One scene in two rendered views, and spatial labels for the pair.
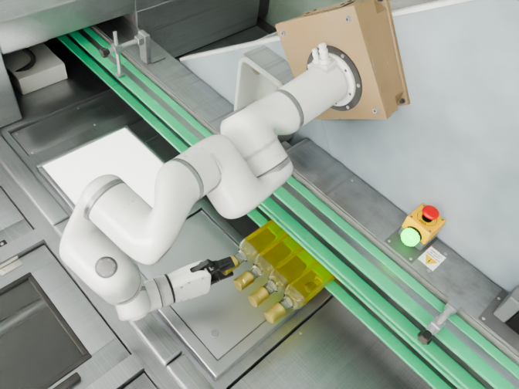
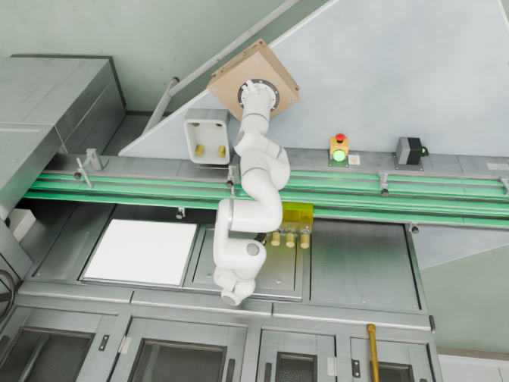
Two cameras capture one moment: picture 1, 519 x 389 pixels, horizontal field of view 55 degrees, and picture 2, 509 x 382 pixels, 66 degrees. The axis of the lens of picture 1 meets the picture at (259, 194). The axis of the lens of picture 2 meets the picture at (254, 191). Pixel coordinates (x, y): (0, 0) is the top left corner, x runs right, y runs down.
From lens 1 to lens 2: 0.58 m
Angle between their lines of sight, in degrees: 21
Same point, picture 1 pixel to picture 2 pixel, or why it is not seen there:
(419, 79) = (300, 73)
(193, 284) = not seen: hidden behind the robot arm
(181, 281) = not seen: hidden behind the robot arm
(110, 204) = (241, 210)
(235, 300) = (272, 258)
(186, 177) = (263, 173)
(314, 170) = not seen: hidden behind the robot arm
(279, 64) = (208, 112)
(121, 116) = (99, 216)
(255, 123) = (257, 135)
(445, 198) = (341, 126)
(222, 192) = (274, 175)
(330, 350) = (335, 245)
